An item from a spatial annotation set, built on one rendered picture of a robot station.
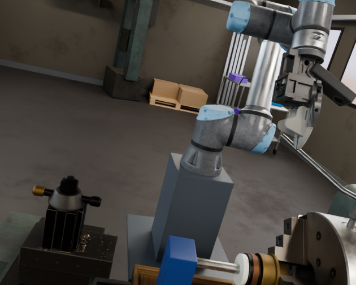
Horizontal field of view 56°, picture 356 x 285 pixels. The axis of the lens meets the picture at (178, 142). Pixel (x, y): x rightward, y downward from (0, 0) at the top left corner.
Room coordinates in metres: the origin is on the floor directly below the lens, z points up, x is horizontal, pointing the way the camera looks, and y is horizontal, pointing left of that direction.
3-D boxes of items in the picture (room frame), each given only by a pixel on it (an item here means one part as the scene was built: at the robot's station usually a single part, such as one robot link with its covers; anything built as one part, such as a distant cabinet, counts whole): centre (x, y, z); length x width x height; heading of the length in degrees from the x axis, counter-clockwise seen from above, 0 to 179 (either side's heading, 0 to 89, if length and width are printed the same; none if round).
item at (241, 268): (0.63, -0.15, 1.08); 0.13 x 0.07 x 0.07; 97
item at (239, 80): (7.01, -0.99, 0.51); 1.05 x 0.61 x 1.03; 11
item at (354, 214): (0.66, -0.40, 1.27); 0.02 x 0.02 x 0.12
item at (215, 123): (1.15, -0.11, 1.27); 0.13 x 0.12 x 0.14; 89
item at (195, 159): (1.15, -0.10, 1.15); 0.15 x 0.15 x 0.10
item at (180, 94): (7.36, 0.26, 0.22); 1.23 x 0.82 x 0.43; 104
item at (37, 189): (0.66, 0.26, 1.14); 0.04 x 0.02 x 0.02; 97
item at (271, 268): (0.65, -0.26, 1.08); 0.09 x 0.09 x 0.09; 7
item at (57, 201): (0.67, 0.21, 1.14); 0.08 x 0.08 x 0.03
